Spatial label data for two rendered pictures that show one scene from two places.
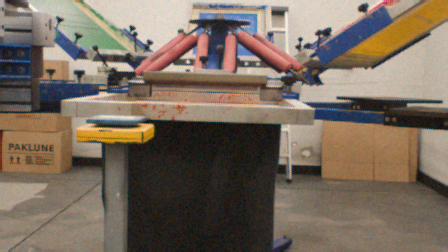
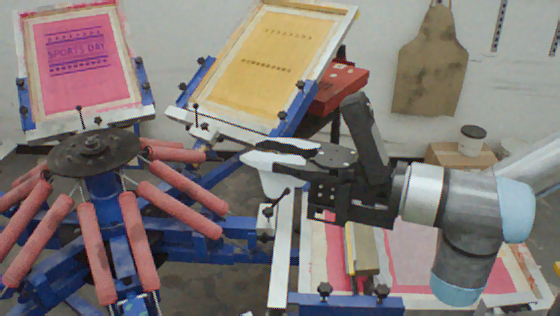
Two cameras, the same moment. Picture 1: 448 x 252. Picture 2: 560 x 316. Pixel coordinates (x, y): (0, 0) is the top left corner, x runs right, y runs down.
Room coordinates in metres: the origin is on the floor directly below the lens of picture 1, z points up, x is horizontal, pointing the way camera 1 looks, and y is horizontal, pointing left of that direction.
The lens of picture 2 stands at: (2.11, 1.11, 1.96)
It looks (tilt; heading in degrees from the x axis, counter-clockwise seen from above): 32 degrees down; 272
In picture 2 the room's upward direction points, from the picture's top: straight up
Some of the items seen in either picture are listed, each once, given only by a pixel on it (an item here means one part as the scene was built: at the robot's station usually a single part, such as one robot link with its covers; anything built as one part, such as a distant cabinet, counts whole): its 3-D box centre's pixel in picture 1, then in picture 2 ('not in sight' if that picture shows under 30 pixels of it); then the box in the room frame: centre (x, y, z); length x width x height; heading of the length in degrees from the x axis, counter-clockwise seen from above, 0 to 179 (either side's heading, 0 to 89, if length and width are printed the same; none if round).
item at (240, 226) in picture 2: not in sight; (250, 228); (2.24, 0.04, 1.02); 0.17 x 0.06 x 0.05; 178
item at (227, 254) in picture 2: not in sight; (288, 257); (2.11, 0.05, 0.89); 1.24 x 0.06 x 0.06; 178
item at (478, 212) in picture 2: not in sight; (482, 208); (1.88, 0.72, 1.65); 0.11 x 0.08 x 0.09; 160
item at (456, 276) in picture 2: not in sight; (462, 255); (1.87, 0.70, 1.56); 0.11 x 0.08 x 0.11; 71
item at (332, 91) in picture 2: not in sight; (314, 82); (1.97, -1.18, 1.06); 0.61 x 0.46 x 0.12; 58
